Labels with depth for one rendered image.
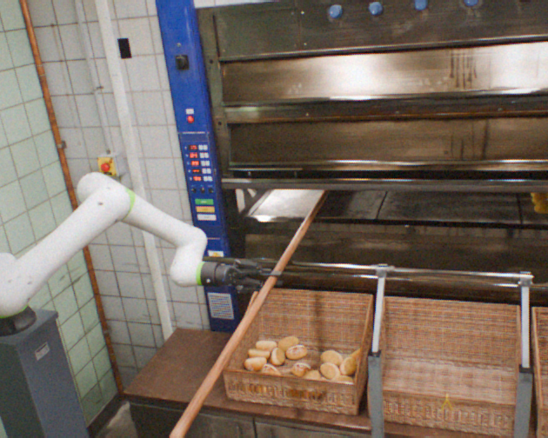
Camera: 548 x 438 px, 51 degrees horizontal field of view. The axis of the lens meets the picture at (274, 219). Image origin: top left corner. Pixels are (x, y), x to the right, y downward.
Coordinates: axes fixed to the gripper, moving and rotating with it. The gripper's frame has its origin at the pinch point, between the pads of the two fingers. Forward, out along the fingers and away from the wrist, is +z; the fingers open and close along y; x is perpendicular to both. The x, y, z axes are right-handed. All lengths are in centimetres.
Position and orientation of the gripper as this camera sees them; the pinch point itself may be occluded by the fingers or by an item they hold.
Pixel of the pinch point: (272, 278)
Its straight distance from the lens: 205.8
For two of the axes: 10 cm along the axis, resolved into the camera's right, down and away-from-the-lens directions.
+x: -3.0, 3.9, -8.7
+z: 9.5, 0.3, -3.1
